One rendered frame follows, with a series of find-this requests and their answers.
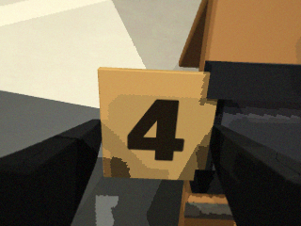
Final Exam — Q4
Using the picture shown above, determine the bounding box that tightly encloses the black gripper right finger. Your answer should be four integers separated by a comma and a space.
210, 124, 301, 226

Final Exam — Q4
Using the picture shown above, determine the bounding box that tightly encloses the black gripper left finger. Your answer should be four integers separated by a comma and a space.
0, 119, 102, 226

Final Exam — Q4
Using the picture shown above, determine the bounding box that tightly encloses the orange wooden board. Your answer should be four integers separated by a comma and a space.
178, 0, 301, 226

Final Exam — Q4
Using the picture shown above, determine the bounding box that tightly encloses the tan square tile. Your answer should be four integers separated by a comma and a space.
98, 67, 218, 181

